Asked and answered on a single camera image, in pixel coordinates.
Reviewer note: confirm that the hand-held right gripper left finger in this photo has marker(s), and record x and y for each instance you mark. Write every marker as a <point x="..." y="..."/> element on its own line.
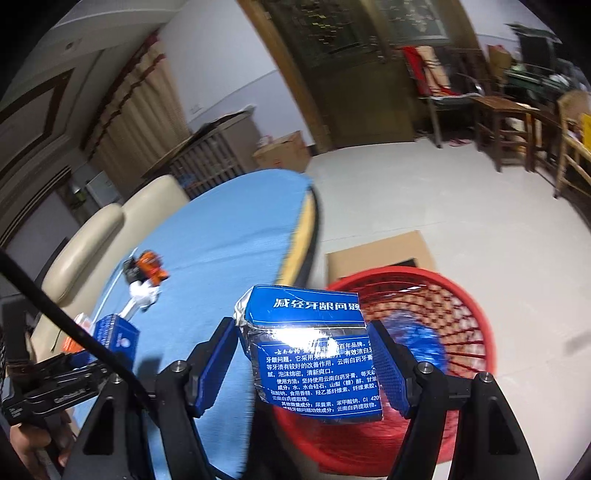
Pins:
<point x="214" y="364"/>

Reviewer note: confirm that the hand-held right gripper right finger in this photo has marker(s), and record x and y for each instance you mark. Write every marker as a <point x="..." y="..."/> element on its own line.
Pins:
<point x="392" y="369"/>

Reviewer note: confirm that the blue plastic bag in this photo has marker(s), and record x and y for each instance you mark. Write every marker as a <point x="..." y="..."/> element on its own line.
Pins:
<point x="420" y="344"/>

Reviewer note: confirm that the blue toothpaste box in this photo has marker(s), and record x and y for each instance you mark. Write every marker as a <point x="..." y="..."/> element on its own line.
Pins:
<point x="314" y="350"/>

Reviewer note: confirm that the red plastic mesh basket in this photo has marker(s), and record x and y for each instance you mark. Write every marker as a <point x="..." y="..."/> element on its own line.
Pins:
<point x="461" y="323"/>

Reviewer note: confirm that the white tissue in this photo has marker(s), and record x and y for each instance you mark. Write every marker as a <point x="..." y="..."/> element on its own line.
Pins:
<point x="143" y="295"/>

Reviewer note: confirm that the orange snack wrapper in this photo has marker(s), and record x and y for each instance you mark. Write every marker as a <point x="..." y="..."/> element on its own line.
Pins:
<point x="152" y="267"/>

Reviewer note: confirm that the person's left hand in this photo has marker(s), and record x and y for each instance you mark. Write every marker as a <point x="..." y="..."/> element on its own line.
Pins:
<point x="27" y="443"/>

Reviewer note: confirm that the orange and white tissue pack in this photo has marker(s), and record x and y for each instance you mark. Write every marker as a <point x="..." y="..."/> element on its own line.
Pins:
<point x="79" y="323"/>

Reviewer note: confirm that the small blue box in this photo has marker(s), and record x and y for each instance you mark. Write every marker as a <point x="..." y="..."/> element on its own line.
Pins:
<point x="115" y="337"/>

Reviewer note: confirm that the flat brown cardboard box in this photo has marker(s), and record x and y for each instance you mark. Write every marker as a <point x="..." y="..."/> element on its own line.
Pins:
<point x="369" y="258"/>

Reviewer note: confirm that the round table with blue cloth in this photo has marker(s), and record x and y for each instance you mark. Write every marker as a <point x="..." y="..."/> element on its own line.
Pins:
<point x="221" y="240"/>

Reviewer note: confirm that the cream leather sofa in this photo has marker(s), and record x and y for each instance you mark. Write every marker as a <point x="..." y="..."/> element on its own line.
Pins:
<point x="92" y="244"/>

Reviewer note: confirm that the white appliance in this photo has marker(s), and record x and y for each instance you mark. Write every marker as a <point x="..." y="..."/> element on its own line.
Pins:
<point x="104" y="189"/>

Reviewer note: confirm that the wooden slatted crib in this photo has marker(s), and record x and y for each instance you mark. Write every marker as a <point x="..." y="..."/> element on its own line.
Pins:
<point x="207" y="157"/>

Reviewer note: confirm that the cardboard box with red print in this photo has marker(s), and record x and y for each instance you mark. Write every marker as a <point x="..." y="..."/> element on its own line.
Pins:
<point x="284" y="154"/>

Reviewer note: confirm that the red slipper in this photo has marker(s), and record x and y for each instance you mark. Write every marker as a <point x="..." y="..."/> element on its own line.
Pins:
<point x="459" y="142"/>

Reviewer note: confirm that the beige curtain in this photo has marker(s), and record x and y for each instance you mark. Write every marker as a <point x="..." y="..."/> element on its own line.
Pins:
<point x="134" y="120"/>

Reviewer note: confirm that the dark wooden door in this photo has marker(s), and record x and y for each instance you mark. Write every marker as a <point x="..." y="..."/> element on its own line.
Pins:
<point x="351" y="92"/>

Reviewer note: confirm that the dark wooden stool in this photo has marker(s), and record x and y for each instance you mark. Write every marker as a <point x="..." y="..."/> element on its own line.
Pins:
<point x="503" y="104"/>

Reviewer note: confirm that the wicker chair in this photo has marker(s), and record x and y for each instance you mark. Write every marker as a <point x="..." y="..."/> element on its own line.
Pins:
<point x="570" y="138"/>

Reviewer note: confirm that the red cloth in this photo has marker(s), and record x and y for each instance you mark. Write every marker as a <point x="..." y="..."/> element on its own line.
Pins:
<point x="415" y="69"/>

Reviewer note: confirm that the beige striped cloth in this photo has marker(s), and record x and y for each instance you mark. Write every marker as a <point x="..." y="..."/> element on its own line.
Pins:
<point x="436" y="69"/>

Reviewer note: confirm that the cluttered green desk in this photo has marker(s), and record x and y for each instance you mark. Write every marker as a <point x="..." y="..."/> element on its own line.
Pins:
<point x="545" y="78"/>

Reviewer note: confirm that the black monitor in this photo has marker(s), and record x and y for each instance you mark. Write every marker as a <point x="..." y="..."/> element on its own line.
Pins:
<point x="535" y="50"/>

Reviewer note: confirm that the metal frame chair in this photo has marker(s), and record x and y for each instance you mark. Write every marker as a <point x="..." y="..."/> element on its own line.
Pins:
<point x="443" y="104"/>

